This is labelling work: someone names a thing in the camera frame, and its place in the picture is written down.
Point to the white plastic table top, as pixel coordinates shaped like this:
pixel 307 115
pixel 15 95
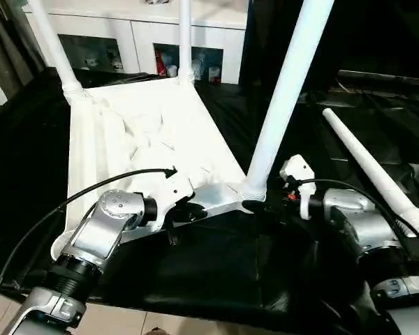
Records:
pixel 125 139

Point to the black work mat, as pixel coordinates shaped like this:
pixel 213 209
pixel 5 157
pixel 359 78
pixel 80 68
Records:
pixel 213 272

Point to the grey curtain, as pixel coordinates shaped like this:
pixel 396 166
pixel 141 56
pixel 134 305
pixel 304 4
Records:
pixel 7 52

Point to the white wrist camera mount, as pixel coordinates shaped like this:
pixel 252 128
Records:
pixel 174 188
pixel 302 171

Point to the black cabinet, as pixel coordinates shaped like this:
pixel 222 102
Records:
pixel 370 35

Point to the small white cup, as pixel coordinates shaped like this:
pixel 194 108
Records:
pixel 213 73

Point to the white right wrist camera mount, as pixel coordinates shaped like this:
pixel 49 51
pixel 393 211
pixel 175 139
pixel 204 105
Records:
pixel 302 171

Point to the red bottle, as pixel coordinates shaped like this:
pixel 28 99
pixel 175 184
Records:
pixel 159 63

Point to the white glass-door cabinet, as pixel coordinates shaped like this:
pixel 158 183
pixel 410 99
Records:
pixel 143 24

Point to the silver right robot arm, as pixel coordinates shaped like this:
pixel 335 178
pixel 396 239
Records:
pixel 363 223

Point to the white plastic table leg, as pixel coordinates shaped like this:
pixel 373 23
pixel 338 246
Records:
pixel 370 167
pixel 185 42
pixel 290 87
pixel 59 52

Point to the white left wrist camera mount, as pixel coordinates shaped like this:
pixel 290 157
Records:
pixel 174 188

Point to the clear glass ornament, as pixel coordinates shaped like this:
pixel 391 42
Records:
pixel 155 3

